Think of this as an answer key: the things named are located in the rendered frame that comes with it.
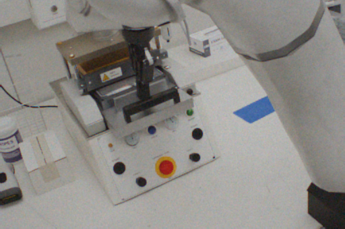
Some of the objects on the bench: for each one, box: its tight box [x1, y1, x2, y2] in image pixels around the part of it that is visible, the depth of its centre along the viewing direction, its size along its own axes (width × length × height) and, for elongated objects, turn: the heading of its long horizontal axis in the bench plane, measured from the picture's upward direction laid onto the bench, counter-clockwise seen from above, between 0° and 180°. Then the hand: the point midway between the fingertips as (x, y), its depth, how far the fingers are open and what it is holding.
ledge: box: [166, 43, 245, 83], centre depth 191 cm, size 30×84×4 cm, turn 131°
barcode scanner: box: [0, 163, 22, 205], centre depth 125 cm, size 20×8×8 cm, turn 41°
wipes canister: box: [0, 117, 24, 166], centre depth 138 cm, size 9×9×15 cm
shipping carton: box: [18, 131, 75, 196], centre depth 128 cm, size 19×13×9 cm
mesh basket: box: [0, 79, 47, 139], centre depth 158 cm, size 22×26×13 cm
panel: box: [95, 97, 216, 203], centre depth 116 cm, size 2×30×19 cm, turn 135°
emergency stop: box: [159, 160, 174, 175], centre depth 117 cm, size 2×4×4 cm, turn 135°
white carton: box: [189, 25, 231, 58], centre depth 183 cm, size 12×23×7 cm, turn 138°
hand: (142, 86), depth 109 cm, fingers closed, pressing on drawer
